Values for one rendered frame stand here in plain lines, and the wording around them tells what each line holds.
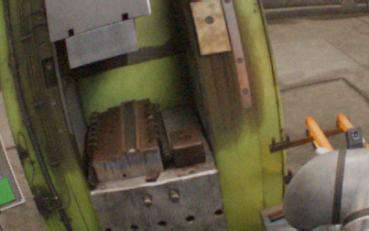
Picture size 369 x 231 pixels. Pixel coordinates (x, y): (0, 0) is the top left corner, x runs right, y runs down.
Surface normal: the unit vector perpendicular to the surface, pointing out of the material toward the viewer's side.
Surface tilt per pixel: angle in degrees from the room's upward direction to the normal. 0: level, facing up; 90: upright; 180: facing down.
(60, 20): 90
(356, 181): 52
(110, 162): 90
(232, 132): 90
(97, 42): 90
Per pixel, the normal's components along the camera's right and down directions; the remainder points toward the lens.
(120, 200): 0.11, 0.35
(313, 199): -0.73, 0.11
